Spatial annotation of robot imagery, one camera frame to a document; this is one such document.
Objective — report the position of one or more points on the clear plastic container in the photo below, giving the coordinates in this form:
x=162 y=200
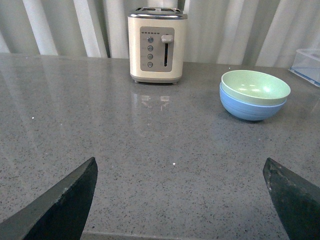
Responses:
x=307 y=62

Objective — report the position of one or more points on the green bowl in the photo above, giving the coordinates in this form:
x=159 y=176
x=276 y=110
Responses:
x=255 y=87

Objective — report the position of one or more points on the cream toaster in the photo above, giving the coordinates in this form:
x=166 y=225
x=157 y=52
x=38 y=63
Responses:
x=156 y=37

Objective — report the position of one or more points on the blue bowl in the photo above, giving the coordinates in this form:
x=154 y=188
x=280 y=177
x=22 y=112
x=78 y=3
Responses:
x=247 y=111

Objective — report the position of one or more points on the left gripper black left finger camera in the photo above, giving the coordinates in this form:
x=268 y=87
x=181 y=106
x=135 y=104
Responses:
x=58 y=214

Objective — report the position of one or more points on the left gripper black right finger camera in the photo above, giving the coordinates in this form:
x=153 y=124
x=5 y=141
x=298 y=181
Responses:
x=295 y=199

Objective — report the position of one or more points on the clear container lid blue rim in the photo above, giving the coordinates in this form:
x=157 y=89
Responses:
x=315 y=83

